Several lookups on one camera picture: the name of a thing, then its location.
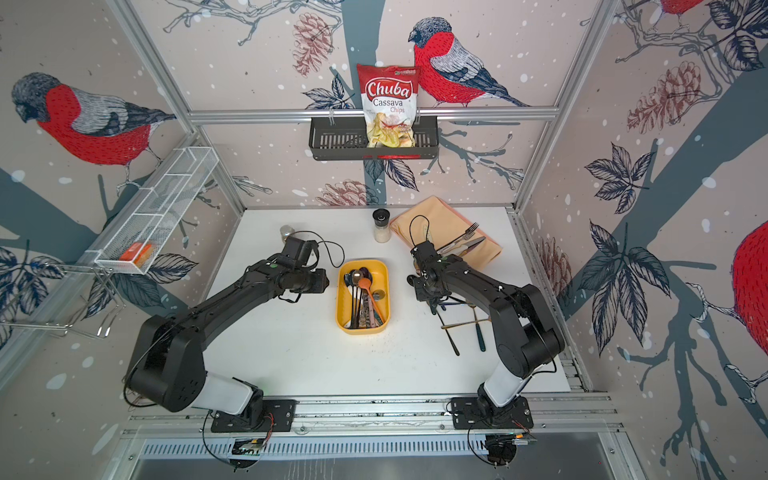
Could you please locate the wire hook rack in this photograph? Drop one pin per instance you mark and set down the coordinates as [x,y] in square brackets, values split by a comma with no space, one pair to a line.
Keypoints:
[59,300]

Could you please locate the white wire wall shelf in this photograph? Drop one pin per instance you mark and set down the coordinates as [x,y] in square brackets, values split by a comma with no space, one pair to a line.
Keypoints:
[161,206]

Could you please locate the clear glass spice jar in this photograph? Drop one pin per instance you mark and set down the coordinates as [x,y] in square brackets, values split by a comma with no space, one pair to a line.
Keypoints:
[286,231]

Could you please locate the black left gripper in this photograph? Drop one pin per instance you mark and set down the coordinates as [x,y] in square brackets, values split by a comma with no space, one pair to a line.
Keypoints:
[321,283]

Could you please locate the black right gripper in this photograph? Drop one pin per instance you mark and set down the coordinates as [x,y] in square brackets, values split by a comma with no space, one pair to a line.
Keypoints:
[415,283]

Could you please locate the black wire wall basket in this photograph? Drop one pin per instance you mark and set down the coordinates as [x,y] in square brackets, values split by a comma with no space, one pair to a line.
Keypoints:
[347,139]

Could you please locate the dark fork on napkin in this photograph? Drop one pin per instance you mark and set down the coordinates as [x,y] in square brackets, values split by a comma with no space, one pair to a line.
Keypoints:
[466,235]

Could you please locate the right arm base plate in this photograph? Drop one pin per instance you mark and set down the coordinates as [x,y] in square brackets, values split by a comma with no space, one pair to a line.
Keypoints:
[472,412]

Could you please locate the yellow plastic storage box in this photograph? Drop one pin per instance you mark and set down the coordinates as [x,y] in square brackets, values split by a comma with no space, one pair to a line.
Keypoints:
[380,276]

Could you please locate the purple spoon black handle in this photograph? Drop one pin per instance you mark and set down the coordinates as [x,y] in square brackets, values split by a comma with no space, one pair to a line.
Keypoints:
[364,273]

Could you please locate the orange plastic spoon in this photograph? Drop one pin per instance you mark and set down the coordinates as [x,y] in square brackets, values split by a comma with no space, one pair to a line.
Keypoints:
[376,319]

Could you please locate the steel spoon patterned handle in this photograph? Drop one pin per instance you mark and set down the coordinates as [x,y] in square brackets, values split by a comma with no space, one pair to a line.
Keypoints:
[367,315]

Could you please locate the aluminium front rail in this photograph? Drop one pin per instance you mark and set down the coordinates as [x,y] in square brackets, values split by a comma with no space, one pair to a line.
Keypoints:
[396,415]

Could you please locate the gold spoon long handle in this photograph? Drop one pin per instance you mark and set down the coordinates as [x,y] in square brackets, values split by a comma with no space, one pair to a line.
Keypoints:
[461,324]

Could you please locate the red Chuba chips bag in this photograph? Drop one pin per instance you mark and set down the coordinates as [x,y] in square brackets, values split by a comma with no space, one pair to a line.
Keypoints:
[389,98]

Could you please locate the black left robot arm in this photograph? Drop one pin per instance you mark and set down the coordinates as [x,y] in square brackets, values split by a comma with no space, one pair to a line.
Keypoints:
[167,364]

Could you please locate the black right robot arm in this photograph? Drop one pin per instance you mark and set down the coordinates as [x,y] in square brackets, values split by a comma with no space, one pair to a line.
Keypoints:
[525,332]

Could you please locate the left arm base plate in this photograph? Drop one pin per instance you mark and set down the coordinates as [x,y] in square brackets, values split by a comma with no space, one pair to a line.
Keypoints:
[262,415]

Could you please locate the orange box on shelf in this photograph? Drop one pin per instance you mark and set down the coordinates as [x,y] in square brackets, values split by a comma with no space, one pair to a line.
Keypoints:
[138,253]

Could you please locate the knife on napkin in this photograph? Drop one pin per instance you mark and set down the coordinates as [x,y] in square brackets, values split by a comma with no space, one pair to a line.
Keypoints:
[464,248]

